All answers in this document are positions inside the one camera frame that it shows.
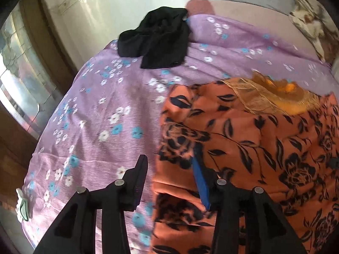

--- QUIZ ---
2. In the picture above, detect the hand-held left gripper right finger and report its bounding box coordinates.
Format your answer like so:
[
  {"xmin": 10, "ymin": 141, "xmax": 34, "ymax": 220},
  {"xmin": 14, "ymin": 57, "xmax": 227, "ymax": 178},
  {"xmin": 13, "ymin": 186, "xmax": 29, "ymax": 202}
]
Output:
[{"xmin": 191, "ymin": 157, "xmax": 308, "ymax": 254}]

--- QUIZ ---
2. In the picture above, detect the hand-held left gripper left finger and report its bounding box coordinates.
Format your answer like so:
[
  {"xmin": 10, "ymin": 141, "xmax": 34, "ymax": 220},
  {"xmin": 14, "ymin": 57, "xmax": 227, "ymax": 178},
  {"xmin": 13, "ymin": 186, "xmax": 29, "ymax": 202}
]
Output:
[{"xmin": 33, "ymin": 154, "xmax": 149, "ymax": 254}]

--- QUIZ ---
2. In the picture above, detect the orange black floral cloth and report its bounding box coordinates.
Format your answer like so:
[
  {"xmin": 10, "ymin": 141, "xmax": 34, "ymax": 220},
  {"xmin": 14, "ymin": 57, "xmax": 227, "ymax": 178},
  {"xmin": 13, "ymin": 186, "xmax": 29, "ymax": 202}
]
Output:
[{"xmin": 150, "ymin": 78, "xmax": 339, "ymax": 254}]

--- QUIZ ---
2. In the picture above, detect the purple floral bedsheet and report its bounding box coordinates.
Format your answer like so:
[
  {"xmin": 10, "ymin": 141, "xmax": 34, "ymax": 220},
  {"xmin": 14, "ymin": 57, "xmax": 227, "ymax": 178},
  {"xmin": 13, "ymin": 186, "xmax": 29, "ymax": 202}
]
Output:
[{"xmin": 20, "ymin": 14, "xmax": 339, "ymax": 254}]

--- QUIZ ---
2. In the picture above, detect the orange garment with lace trim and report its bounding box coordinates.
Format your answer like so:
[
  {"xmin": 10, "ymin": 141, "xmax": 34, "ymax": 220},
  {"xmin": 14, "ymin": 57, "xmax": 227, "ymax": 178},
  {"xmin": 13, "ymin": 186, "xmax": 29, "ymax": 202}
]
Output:
[{"xmin": 222, "ymin": 70, "xmax": 330, "ymax": 117}]

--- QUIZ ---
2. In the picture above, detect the white green small object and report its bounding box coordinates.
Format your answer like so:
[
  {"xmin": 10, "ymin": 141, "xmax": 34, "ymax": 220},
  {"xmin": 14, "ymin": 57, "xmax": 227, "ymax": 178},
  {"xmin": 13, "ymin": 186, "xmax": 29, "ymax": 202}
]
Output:
[{"xmin": 15, "ymin": 188, "xmax": 29, "ymax": 222}]

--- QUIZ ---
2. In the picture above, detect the pink mattress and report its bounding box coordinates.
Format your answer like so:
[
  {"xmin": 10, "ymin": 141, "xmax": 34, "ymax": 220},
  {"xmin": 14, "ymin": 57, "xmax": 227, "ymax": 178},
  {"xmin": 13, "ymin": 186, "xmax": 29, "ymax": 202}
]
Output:
[{"xmin": 185, "ymin": 0, "xmax": 322, "ymax": 59}]

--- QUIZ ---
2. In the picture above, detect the beige patterned cloth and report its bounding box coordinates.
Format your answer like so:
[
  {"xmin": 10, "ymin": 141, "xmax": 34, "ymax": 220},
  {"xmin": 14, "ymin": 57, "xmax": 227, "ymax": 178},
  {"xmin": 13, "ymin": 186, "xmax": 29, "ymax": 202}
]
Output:
[{"xmin": 289, "ymin": 0, "xmax": 335, "ymax": 62}]

